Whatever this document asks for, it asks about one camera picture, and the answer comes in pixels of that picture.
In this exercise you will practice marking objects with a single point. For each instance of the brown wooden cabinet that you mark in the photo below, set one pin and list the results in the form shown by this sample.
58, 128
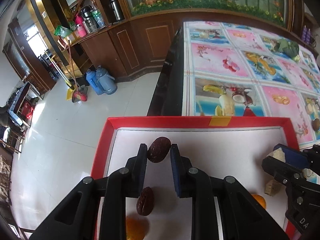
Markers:
139, 45

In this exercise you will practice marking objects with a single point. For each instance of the black steel thermos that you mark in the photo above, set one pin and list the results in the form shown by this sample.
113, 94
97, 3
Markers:
115, 5

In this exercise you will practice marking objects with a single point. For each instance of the red white tray box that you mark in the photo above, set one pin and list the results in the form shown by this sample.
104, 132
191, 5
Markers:
242, 216

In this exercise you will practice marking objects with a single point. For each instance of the pink bottle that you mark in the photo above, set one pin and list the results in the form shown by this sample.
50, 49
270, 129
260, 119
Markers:
80, 26

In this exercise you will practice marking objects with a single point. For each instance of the gold black pillar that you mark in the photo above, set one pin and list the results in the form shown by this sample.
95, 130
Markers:
48, 14

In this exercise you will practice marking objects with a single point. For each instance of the grey blue thermos flask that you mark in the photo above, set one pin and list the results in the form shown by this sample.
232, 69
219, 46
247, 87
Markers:
105, 80

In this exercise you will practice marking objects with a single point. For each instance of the orange tangerine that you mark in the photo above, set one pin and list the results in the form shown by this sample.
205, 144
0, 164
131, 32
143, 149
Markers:
136, 228
260, 200

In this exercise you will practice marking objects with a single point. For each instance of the dark red jujube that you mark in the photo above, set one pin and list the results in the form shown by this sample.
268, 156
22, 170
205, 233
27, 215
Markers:
159, 149
145, 202

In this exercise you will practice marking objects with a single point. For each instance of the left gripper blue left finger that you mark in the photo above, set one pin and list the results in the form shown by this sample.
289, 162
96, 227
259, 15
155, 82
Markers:
141, 162

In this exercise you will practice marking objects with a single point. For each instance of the green plastic bag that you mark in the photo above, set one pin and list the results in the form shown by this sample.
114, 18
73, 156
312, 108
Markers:
61, 31

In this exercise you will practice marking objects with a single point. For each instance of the dark side table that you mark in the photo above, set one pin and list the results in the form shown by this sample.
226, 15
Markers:
17, 103

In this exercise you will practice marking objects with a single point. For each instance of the yellow broom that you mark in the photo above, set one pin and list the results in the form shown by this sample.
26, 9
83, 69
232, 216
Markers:
71, 89

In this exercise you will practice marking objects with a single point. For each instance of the green leafy cabbage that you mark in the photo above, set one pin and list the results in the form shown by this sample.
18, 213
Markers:
287, 47

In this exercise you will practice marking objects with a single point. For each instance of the brown round longan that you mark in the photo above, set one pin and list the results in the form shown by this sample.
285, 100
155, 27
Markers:
315, 124

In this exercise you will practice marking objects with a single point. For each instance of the purple bottles pair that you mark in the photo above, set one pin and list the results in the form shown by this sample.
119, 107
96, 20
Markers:
306, 35

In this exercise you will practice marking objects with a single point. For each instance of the colourful fruit print tablecloth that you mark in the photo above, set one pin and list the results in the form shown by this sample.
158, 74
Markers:
233, 70

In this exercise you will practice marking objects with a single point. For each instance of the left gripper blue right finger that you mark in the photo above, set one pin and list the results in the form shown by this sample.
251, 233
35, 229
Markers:
180, 166

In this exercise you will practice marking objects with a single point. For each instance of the beige peeled fruit chunk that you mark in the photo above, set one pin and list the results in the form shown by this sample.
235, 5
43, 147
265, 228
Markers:
278, 154

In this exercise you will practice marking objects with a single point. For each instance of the red dustpan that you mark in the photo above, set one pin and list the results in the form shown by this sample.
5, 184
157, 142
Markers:
80, 94

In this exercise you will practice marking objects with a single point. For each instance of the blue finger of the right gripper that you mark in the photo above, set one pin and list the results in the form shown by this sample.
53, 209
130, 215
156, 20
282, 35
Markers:
293, 157
276, 168

